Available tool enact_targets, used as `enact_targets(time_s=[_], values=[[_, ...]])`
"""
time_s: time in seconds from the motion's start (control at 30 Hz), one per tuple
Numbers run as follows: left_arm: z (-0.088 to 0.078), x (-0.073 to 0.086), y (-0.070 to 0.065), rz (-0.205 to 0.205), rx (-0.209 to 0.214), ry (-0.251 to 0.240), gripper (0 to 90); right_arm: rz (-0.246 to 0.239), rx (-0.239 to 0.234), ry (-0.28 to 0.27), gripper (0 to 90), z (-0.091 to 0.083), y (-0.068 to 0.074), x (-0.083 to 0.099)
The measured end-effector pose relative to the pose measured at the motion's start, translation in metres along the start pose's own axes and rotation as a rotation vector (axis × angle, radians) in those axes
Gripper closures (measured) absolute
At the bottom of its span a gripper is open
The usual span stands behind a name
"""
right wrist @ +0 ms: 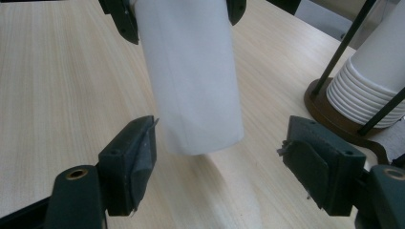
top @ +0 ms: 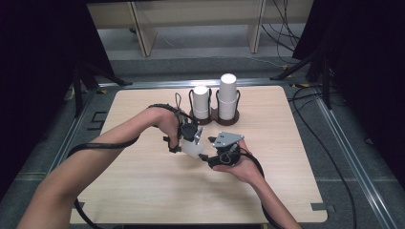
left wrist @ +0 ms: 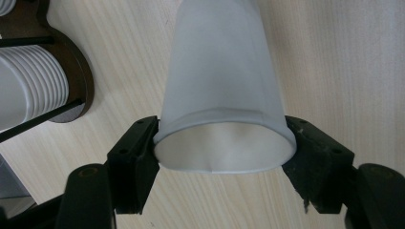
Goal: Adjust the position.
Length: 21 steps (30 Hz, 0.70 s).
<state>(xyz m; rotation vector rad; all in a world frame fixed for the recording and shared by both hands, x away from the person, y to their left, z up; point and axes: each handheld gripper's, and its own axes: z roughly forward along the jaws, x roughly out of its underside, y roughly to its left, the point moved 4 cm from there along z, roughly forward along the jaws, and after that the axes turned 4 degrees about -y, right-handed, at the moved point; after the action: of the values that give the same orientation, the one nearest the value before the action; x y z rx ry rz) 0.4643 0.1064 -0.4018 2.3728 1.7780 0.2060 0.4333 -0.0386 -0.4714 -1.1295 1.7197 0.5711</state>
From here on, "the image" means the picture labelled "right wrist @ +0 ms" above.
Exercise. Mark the short stack of white cups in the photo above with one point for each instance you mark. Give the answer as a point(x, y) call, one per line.
point(379, 63)

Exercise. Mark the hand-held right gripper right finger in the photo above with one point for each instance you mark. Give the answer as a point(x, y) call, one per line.
point(324, 168)

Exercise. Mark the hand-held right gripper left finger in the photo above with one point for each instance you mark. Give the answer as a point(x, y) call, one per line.
point(125, 165)

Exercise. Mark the single white paper cup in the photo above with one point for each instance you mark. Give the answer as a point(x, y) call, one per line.
point(191, 79)

